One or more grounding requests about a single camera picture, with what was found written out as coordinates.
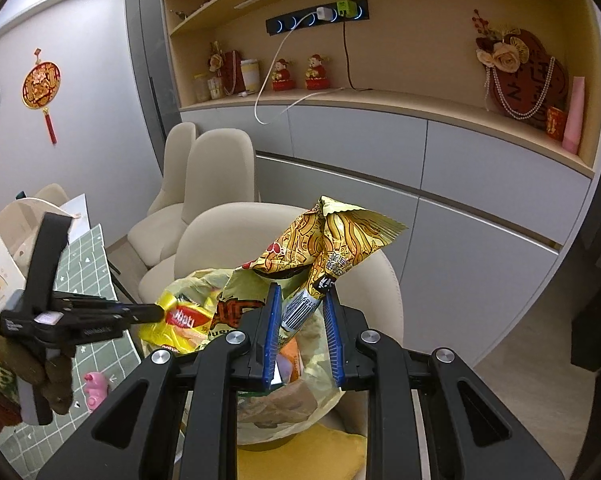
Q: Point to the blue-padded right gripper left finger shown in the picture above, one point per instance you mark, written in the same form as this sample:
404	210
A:
270	338

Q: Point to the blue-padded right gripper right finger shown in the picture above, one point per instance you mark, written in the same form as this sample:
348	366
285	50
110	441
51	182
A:
351	369

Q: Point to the gold noodle wrapper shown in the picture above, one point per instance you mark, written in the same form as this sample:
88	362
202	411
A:
320	246

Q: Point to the yellow nabati snack packet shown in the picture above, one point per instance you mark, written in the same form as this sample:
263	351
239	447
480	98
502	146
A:
186	325

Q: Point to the yellow trash bag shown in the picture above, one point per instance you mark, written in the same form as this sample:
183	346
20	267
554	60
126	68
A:
305	391

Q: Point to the gloved left hand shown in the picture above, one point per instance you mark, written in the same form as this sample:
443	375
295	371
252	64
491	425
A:
53	378

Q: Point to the green grid tablecloth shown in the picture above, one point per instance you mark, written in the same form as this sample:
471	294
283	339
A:
28	397

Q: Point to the pink caterpillar toy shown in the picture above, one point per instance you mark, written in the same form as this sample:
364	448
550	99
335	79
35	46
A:
96	389

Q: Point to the beige chair near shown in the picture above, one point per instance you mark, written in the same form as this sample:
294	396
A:
230	255

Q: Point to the beige chair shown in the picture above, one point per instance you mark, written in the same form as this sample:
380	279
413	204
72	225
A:
230	255
173	194
220	169

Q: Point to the white mesh food cover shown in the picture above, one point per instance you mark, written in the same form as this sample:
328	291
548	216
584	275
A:
19	225

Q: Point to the beige chair far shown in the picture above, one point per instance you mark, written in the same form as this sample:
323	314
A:
173	194

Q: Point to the yellow seat cushion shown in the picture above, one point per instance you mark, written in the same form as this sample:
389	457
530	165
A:
319	452

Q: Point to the beige chair middle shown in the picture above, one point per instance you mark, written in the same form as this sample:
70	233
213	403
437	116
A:
220	169

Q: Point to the red chinese knot ornament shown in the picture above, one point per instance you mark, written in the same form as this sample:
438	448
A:
39	89

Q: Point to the red figurine right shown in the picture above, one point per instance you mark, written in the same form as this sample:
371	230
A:
315	76

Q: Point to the red figurine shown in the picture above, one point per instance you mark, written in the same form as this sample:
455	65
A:
315	76
281	78

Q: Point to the red figurine left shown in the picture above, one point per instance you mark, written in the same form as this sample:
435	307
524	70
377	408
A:
281	78

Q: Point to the white cup on shelf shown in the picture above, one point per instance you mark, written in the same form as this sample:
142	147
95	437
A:
251	75

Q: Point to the pink box on shelf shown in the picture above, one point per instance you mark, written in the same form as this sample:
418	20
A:
574	121

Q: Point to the black power strip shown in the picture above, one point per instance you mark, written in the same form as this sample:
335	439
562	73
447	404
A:
329	13

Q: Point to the dark red heart gift box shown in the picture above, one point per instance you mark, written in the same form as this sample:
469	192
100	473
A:
523	81

